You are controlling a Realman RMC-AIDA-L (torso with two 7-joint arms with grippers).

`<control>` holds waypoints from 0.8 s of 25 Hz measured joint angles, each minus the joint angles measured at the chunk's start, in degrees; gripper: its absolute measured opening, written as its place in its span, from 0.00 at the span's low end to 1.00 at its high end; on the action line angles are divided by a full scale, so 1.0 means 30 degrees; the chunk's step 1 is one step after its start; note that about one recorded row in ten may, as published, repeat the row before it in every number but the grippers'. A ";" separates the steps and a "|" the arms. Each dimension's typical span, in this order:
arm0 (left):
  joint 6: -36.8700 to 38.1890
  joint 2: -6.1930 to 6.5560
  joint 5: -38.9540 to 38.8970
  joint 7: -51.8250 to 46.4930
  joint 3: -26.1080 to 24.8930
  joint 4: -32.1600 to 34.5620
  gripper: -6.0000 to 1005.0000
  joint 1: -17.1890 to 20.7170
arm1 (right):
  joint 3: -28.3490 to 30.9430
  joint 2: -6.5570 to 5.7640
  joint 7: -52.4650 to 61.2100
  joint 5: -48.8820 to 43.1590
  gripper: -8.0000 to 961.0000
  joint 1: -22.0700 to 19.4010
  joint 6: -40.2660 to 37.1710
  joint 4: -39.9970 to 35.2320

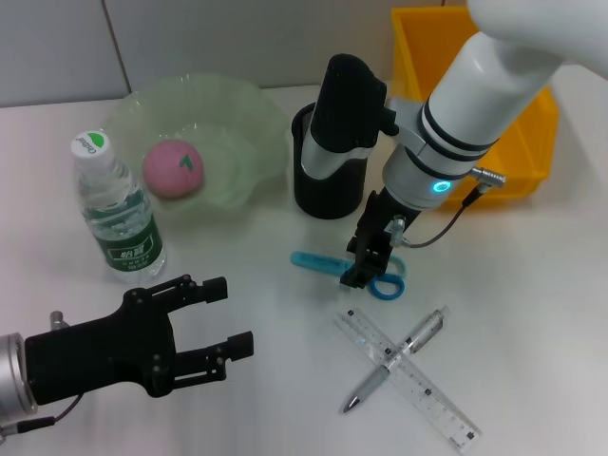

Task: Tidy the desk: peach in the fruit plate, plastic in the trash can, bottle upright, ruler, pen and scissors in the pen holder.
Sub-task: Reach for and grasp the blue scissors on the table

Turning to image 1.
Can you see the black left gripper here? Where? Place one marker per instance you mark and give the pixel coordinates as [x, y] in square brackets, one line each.
[95, 351]

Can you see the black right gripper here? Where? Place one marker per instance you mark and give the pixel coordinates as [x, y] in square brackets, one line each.
[380, 223]

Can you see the blue capped scissors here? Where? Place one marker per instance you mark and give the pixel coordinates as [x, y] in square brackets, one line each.
[313, 260]

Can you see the clear green label water bottle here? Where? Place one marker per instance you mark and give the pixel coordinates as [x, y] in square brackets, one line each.
[128, 228]

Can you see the clear plastic ruler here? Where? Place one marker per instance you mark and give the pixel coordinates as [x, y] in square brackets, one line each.
[442, 404]

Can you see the pink toy peach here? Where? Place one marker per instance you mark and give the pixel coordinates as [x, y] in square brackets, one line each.
[171, 171]

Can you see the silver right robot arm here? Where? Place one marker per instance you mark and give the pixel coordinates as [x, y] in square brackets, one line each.
[480, 95]

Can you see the black mesh pen cup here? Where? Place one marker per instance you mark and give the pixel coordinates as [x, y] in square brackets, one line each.
[328, 199]

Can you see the silver clear ballpoint pen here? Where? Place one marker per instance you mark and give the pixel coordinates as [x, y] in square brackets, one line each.
[380, 375]

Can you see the pale green wavy fruit bowl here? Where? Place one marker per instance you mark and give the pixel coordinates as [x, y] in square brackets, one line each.
[237, 142]

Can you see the yellow plastic storage bin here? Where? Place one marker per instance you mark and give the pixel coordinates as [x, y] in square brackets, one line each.
[532, 157]

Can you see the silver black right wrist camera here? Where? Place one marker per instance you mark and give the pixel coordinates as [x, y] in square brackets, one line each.
[342, 109]

